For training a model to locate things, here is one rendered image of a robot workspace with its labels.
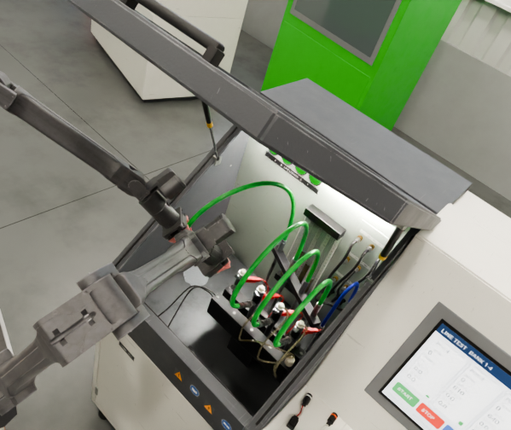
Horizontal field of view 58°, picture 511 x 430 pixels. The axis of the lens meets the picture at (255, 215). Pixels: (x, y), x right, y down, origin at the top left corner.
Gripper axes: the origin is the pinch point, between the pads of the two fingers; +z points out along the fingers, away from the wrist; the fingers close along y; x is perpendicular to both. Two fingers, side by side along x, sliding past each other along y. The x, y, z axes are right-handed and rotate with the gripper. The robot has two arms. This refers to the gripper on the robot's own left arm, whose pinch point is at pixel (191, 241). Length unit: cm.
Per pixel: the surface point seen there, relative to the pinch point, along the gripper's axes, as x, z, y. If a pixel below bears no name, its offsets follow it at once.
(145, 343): 34.9, 20.5, -1.3
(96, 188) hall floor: 90, 25, 183
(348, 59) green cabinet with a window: -108, 81, 249
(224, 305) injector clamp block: 8.1, 28.1, 2.9
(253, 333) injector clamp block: 3.9, 36.1, -6.9
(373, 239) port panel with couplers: -43, 34, -2
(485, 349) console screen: -50, 42, -46
